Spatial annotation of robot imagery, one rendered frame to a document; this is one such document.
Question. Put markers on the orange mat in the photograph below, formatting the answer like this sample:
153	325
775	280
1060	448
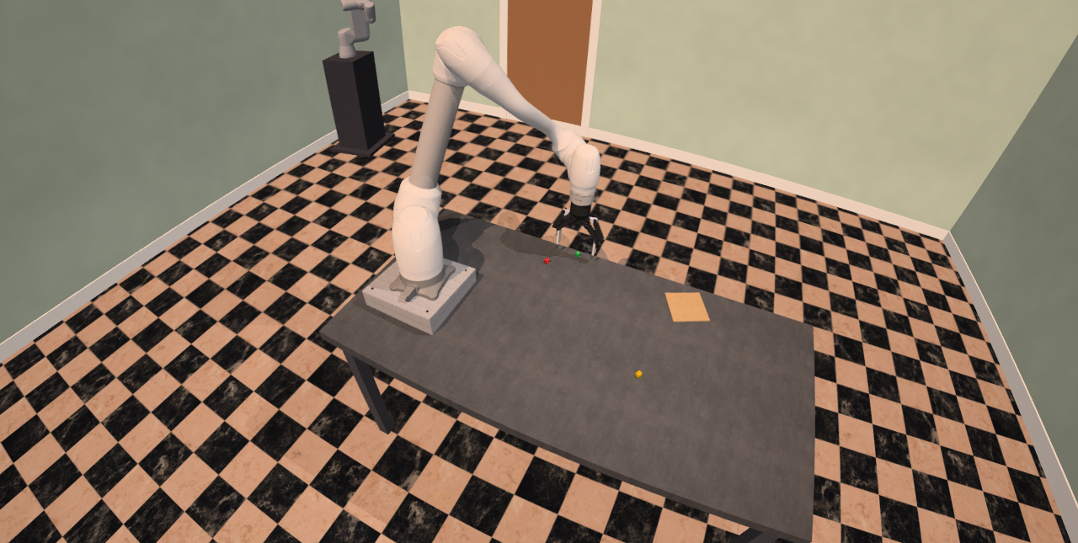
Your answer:
686	307

